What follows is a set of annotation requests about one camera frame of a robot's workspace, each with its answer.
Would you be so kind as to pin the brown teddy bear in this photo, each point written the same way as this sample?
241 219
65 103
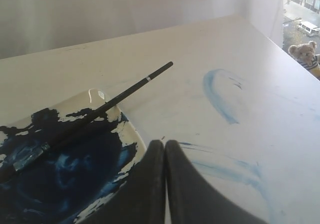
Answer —
305 55

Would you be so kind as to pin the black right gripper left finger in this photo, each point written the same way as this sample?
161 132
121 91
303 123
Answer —
142 200

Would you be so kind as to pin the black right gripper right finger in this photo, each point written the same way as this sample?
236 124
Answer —
192 200

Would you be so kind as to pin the black paintbrush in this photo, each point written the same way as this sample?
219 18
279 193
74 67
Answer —
60 139

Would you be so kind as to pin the white parked van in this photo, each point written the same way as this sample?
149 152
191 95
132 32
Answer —
309 29

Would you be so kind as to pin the white backdrop cloth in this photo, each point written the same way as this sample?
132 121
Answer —
29 26

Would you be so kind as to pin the white square paint plate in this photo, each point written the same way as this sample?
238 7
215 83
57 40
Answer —
72 183

